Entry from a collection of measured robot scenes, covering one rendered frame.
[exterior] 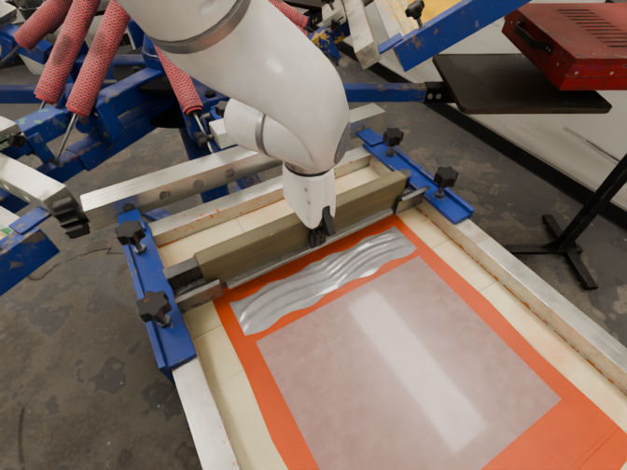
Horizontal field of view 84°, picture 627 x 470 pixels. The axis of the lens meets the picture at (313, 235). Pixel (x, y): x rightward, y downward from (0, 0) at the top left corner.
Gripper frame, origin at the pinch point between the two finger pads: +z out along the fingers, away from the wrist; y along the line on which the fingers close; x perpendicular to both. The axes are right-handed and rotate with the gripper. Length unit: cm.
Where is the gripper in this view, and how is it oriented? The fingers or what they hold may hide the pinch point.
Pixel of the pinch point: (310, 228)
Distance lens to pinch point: 63.2
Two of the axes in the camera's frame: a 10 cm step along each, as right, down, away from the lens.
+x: 8.6, -3.8, 3.4
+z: 0.0, 6.6, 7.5
